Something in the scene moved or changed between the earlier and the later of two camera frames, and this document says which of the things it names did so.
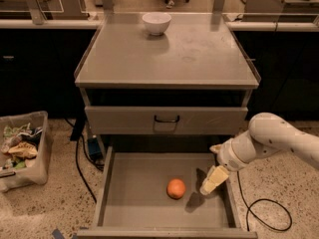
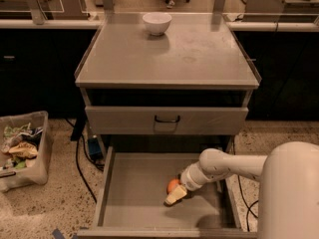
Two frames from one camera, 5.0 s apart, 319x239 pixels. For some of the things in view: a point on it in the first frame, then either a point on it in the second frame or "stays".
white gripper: x=228 y=157 → x=188 y=180
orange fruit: x=175 y=188 stays
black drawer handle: x=160 y=120 stays
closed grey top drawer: x=163 y=119 stays
